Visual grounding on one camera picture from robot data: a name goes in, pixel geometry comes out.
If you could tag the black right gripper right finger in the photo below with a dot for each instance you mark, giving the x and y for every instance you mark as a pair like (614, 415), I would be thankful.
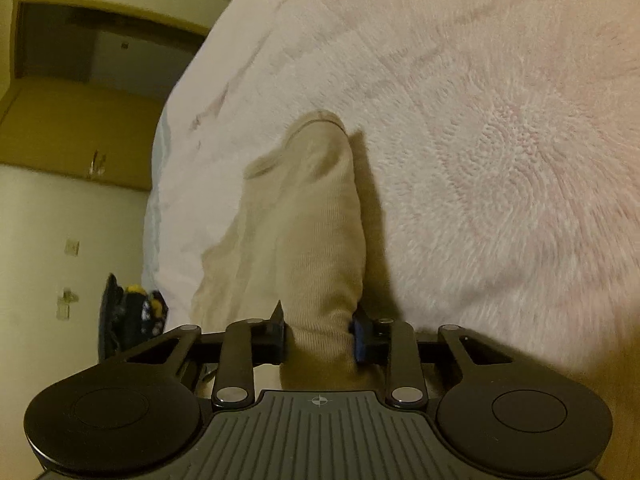
(489, 404)

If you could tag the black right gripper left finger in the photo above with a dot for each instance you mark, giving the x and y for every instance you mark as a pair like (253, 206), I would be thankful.
(149, 405)

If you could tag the beige knit garment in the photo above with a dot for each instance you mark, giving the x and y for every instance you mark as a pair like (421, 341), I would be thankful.
(297, 242)

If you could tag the black yellow bag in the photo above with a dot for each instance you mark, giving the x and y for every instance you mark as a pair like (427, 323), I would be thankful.
(128, 316)

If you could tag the wooden door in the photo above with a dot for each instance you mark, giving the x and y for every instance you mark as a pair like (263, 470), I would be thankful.
(65, 127)

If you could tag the pink grey bed blanket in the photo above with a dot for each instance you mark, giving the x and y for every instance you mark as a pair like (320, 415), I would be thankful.
(499, 147)

